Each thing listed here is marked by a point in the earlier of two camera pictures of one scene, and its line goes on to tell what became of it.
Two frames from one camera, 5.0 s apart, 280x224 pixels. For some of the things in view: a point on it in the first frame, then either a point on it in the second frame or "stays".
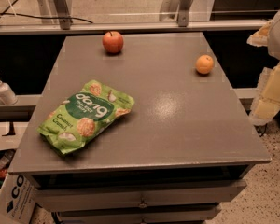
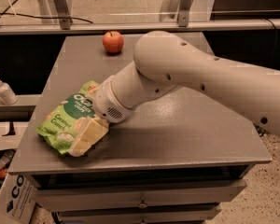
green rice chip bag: x=82 y=115 stays
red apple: x=112 y=41 stays
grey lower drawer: x=195 y=214 stays
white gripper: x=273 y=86 -> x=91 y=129
